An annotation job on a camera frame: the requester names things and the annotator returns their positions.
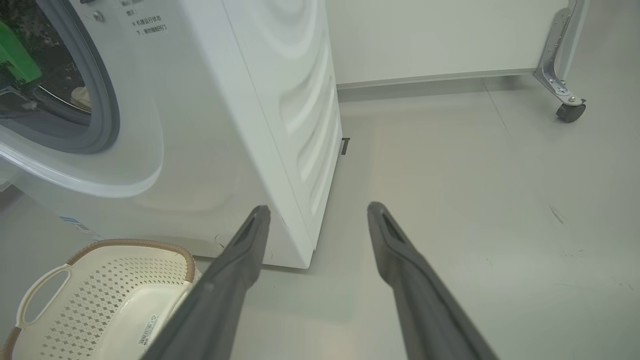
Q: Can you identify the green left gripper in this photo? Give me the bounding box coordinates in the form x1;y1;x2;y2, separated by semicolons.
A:
0;20;42;96

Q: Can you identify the black caster wheel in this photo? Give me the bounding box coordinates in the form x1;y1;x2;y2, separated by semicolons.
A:
556;102;587;124

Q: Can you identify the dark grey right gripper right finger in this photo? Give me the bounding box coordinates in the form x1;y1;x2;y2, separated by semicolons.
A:
366;202;498;360

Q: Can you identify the blue energy label sticker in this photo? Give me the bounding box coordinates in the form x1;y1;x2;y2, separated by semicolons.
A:
59;216;101;239

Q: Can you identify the white mobile partition panel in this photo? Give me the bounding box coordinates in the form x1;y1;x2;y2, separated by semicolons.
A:
325;0;591;123

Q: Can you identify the white barcode label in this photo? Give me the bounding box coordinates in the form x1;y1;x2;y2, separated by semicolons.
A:
136;314;160;347

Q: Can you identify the cream perforated laundry basket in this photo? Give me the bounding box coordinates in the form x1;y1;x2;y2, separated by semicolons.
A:
0;239;201;360

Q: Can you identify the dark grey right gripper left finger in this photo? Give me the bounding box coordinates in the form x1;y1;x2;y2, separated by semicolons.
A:
140;205;272;360

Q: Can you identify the white front-load washing machine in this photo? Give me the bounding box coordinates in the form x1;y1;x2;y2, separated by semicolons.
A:
0;0;346;271

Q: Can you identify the cream garment with blue cuff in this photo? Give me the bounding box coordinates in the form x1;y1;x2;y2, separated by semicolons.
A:
70;86;94;112

